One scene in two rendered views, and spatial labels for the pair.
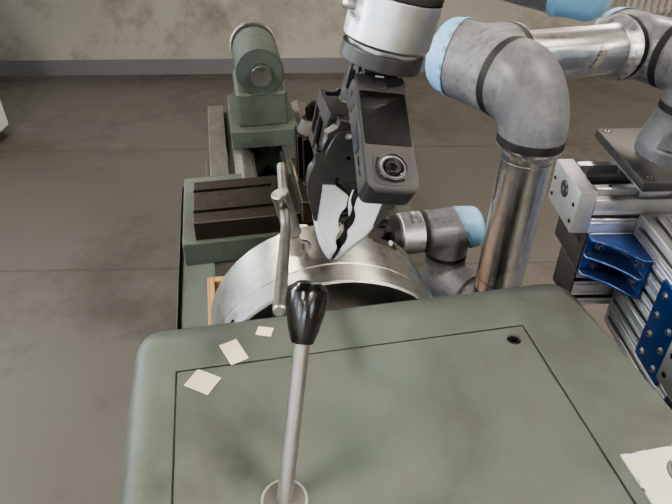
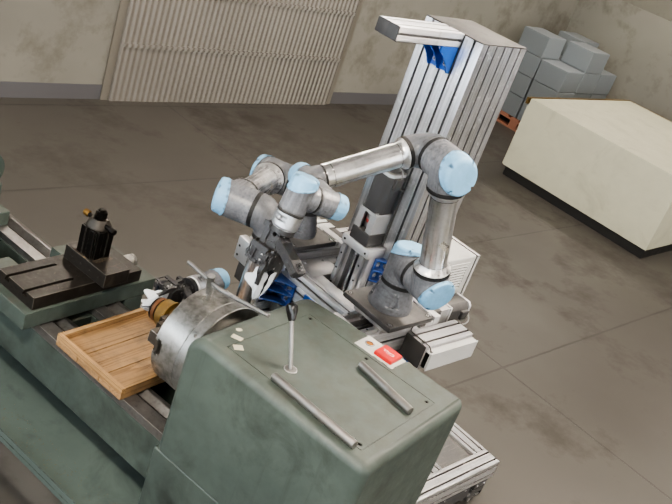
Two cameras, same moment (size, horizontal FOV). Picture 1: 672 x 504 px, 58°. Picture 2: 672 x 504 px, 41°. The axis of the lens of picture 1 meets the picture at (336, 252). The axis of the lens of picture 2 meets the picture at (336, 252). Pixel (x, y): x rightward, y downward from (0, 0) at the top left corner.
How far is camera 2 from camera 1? 197 cm
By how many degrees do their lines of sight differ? 44
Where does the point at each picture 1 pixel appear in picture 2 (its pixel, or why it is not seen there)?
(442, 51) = (226, 197)
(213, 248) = (42, 314)
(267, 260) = (197, 306)
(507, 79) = (264, 214)
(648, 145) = not seen: hidden behind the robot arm
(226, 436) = (261, 359)
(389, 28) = (294, 226)
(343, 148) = (273, 260)
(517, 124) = not seen: hidden behind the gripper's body
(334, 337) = (261, 327)
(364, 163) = (293, 266)
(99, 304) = not seen: outside the picture
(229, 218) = (54, 291)
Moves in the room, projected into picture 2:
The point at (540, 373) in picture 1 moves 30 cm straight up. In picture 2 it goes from (323, 326) to (358, 235)
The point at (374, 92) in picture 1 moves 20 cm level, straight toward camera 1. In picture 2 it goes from (285, 243) to (329, 284)
